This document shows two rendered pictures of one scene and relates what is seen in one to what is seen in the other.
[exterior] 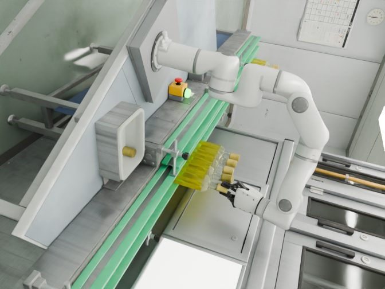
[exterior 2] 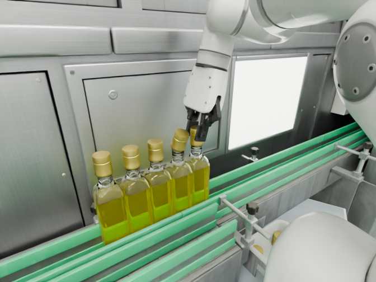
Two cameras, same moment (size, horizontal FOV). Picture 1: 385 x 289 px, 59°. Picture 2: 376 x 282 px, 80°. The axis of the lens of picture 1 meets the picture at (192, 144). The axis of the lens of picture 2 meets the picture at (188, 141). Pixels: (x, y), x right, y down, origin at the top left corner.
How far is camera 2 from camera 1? 1.44 m
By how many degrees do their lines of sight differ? 82
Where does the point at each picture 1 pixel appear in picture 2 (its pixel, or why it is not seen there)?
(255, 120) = not seen: outside the picture
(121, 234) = (291, 173)
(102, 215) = (287, 197)
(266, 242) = (197, 38)
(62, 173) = not seen: hidden behind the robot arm
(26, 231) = (343, 211)
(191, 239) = (224, 126)
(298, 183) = not seen: hidden behind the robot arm
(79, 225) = (295, 201)
